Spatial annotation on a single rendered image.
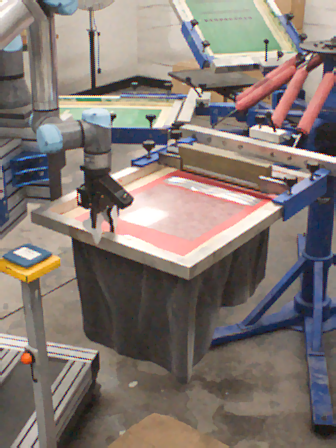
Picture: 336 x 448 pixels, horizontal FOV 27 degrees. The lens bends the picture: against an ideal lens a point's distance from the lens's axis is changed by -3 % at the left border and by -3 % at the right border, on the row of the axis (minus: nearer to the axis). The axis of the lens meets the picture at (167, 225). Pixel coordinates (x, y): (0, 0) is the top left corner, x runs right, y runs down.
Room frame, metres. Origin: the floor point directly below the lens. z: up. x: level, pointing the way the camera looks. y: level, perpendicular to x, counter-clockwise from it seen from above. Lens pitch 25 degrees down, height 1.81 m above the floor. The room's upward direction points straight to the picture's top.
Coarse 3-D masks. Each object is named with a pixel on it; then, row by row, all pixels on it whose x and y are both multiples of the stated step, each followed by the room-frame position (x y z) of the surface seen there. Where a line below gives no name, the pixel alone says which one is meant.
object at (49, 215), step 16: (112, 176) 2.19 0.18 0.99; (128, 176) 2.21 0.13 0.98; (304, 176) 2.19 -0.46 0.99; (48, 208) 1.92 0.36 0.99; (64, 208) 1.97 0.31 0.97; (272, 208) 1.91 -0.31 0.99; (48, 224) 1.86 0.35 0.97; (64, 224) 1.81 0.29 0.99; (80, 224) 1.80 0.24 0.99; (240, 224) 1.80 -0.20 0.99; (256, 224) 1.81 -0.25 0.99; (80, 240) 1.78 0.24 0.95; (112, 240) 1.70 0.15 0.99; (128, 240) 1.70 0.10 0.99; (224, 240) 1.70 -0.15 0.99; (240, 240) 1.74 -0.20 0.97; (128, 256) 1.67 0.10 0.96; (144, 256) 1.64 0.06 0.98; (160, 256) 1.61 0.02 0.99; (176, 256) 1.61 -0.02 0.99; (192, 256) 1.61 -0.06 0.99; (208, 256) 1.61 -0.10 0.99; (224, 256) 1.68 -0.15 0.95; (176, 272) 1.57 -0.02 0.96; (192, 272) 1.56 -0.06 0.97
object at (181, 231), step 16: (240, 192) 2.13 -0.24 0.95; (256, 192) 2.13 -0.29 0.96; (192, 208) 1.99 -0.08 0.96; (208, 208) 1.99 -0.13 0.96; (224, 208) 1.99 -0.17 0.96; (240, 208) 1.99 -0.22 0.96; (256, 208) 1.99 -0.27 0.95; (160, 224) 1.88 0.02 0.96; (176, 224) 1.88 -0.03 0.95; (192, 224) 1.88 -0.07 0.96; (208, 224) 1.88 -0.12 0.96; (224, 224) 1.88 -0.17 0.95; (144, 240) 1.77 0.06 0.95; (160, 240) 1.77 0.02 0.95; (176, 240) 1.77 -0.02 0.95; (192, 240) 1.77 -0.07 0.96
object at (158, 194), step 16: (192, 176) 2.27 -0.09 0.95; (128, 192) 2.13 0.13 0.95; (144, 192) 2.13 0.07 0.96; (160, 192) 2.13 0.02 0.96; (176, 192) 2.13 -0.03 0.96; (192, 192) 2.13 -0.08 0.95; (128, 208) 2.00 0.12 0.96; (144, 208) 2.00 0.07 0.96; (160, 208) 2.00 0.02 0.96; (176, 208) 2.00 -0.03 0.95; (128, 224) 1.88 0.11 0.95; (144, 224) 1.88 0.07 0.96
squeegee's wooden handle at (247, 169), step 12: (180, 144) 2.30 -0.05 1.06; (180, 156) 2.29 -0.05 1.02; (192, 156) 2.26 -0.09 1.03; (204, 156) 2.23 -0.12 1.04; (216, 156) 2.20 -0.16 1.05; (228, 156) 2.18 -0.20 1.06; (204, 168) 2.23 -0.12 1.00; (216, 168) 2.20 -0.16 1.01; (228, 168) 2.17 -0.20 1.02; (240, 168) 2.15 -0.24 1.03; (252, 168) 2.12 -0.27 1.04; (264, 168) 2.09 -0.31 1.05; (252, 180) 2.12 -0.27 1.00
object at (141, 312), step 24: (72, 240) 1.92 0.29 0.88; (96, 264) 1.87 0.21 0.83; (120, 264) 1.81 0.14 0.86; (144, 264) 1.76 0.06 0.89; (96, 288) 1.89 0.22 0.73; (120, 288) 1.81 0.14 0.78; (144, 288) 1.76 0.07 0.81; (168, 288) 1.72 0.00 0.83; (96, 312) 1.89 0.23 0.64; (120, 312) 1.82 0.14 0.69; (144, 312) 1.77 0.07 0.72; (168, 312) 1.72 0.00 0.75; (96, 336) 1.90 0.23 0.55; (120, 336) 1.82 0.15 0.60; (144, 336) 1.78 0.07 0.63; (168, 336) 1.72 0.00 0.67; (144, 360) 1.78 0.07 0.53; (168, 360) 1.73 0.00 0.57
